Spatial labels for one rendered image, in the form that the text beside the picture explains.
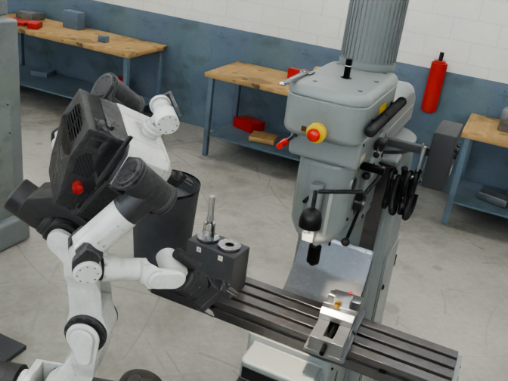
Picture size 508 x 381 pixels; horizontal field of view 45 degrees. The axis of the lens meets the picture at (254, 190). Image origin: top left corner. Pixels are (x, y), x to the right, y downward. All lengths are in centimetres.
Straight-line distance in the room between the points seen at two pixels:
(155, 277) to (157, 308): 222
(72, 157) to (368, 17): 107
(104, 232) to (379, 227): 128
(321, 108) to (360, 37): 41
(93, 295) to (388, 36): 130
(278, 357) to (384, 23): 125
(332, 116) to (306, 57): 475
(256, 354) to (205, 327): 153
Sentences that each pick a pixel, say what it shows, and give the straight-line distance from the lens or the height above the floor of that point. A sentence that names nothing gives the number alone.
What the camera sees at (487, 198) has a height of 27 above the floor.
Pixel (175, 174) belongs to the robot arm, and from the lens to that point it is 231.
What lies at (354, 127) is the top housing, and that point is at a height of 180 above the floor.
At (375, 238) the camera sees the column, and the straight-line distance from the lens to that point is 258.
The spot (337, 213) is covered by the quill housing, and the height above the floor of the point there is 145.
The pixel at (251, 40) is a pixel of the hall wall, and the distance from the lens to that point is 679.
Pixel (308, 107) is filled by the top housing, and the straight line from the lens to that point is 185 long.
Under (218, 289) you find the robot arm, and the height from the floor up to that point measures 126.
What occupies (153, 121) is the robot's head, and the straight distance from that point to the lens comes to 178.
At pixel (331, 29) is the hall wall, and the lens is 646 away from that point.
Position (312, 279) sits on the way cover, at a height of 96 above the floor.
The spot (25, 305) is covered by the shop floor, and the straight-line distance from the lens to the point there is 406.
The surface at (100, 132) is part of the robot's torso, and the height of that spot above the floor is 176.
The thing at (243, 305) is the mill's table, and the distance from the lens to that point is 240.
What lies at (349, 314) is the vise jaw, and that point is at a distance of 227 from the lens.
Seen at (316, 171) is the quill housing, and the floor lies 158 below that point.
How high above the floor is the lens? 233
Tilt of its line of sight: 24 degrees down
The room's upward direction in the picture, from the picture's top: 7 degrees clockwise
